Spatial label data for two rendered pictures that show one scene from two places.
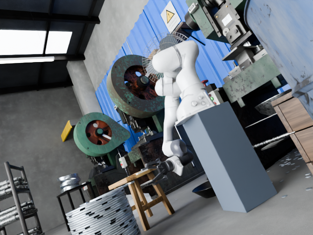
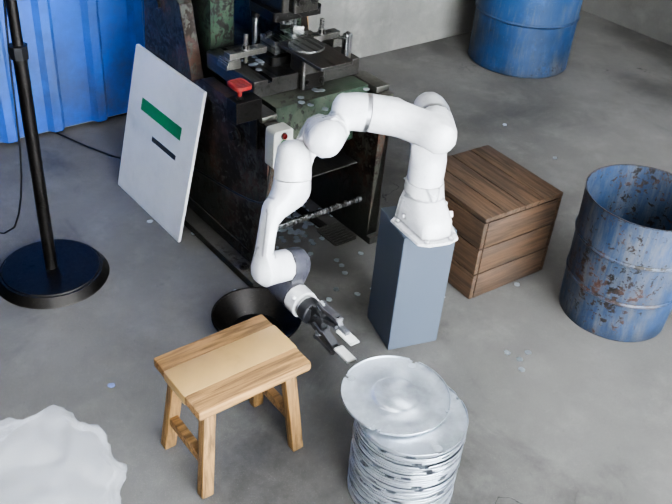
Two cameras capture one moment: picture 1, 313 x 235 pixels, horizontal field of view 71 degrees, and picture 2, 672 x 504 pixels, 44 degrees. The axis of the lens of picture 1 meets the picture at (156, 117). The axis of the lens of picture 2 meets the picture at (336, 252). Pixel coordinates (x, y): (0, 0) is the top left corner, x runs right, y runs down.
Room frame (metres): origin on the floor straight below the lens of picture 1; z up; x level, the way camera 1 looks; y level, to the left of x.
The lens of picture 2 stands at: (1.42, 1.96, 1.85)
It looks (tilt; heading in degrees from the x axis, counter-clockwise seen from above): 35 degrees down; 267
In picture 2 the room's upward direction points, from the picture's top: 5 degrees clockwise
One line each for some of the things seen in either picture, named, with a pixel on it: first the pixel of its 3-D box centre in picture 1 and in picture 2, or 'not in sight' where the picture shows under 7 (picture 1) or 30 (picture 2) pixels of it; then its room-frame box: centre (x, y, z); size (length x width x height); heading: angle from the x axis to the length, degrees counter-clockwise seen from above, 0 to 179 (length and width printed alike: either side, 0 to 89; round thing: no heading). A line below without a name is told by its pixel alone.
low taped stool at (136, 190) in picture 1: (139, 198); (232, 404); (1.59, 0.34, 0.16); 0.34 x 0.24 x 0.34; 38
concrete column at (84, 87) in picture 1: (98, 124); not in sight; (6.16, 1.62, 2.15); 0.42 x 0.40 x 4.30; 128
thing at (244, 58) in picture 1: (243, 60); (313, 68); (1.43, -0.69, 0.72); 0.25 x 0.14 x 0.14; 128
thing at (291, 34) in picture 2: (253, 54); (285, 40); (1.54, -0.83, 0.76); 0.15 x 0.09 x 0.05; 38
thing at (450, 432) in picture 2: (96, 200); (412, 412); (1.12, 0.44, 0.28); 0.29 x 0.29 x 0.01
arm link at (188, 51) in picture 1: (187, 65); (428, 137); (1.08, -0.26, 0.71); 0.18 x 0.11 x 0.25; 94
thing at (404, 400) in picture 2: (108, 193); (395, 394); (1.16, 0.39, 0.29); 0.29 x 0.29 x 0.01
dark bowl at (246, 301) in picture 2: (214, 187); (256, 322); (1.57, -0.16, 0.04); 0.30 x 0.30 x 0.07
